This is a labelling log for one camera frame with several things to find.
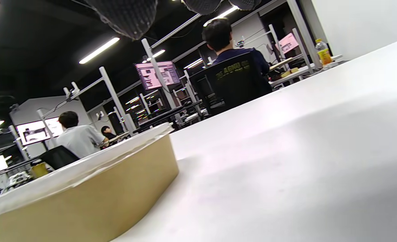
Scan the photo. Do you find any white workbench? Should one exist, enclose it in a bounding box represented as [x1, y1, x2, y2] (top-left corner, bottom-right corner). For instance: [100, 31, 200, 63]
[269, 55, 344, 87]

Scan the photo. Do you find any brown paper takeout box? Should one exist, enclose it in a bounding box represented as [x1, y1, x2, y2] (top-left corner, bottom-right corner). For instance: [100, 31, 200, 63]
[0, 134, 180, 242]

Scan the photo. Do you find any ceiling strip light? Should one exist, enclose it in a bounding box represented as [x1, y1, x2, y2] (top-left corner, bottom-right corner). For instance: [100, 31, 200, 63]
[79, 37, 120, 64]
[203, 5, 239, 27]

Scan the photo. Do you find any aluminium frame post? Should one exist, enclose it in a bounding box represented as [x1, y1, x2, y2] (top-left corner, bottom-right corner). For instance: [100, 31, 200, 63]
[141, 38, 182, 125]
[99, 67, 136, 135]
[287, 0, 322, 69]

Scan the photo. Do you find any computer monitor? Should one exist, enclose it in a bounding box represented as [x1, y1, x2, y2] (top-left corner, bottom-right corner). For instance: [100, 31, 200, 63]
[135, 60, 181, 90]
[279, 33, 300, 54]
[16, 117, 64, 146]

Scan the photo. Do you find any black mesh office chair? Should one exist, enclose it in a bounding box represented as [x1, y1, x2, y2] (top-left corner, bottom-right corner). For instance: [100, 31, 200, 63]
[189, 52, 273, 116]

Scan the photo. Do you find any orange drink bottle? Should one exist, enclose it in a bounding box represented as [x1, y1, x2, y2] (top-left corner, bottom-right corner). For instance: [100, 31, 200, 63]
[315, 39, 333, 66]

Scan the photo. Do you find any person's right hand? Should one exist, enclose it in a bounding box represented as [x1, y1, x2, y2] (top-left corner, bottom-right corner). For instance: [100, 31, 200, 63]
[84, 0, 263, 40]

